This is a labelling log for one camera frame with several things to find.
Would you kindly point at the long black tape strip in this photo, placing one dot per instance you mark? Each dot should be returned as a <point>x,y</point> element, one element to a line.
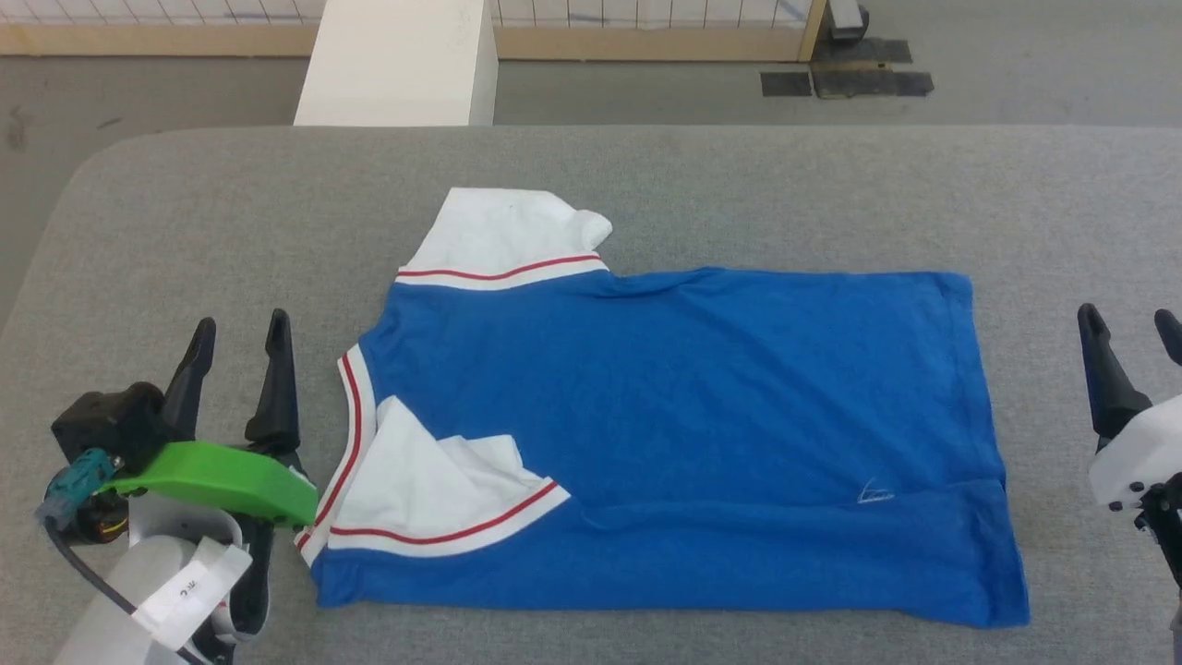
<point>873,84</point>

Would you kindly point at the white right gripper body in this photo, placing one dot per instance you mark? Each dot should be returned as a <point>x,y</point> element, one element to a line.
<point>1145,453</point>

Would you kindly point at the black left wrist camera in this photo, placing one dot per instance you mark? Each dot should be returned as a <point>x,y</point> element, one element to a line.
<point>111,420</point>

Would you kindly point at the small black tape patch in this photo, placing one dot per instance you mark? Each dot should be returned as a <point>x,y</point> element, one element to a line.
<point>786,84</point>

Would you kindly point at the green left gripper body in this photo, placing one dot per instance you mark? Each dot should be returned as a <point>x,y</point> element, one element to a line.
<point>222,476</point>

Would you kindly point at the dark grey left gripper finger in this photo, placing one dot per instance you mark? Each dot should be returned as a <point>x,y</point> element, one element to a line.
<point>277,406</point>
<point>191,388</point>

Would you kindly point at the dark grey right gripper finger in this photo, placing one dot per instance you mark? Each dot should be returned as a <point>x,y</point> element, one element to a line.
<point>1108,392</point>
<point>1171,334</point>

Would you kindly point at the blue white red-trimmed shirt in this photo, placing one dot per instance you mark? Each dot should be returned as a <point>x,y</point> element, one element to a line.
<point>693,416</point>

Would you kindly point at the lemon tile backdrop panel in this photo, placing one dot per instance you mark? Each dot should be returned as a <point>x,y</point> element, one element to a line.
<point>185,39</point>

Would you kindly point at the white rectangular box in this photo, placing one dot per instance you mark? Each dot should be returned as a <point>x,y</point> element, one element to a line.
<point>397,65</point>

